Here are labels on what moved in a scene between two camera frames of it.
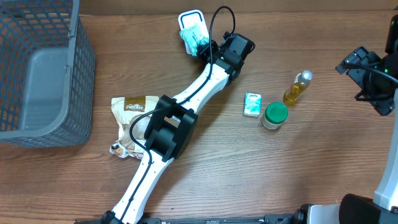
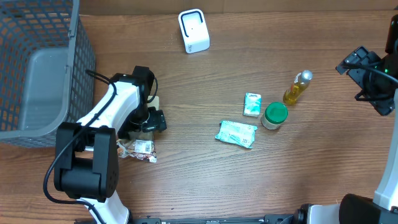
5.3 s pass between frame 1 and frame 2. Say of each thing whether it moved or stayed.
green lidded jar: stayed
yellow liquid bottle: stayed
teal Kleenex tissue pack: stayed
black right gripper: stayed
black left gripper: moved
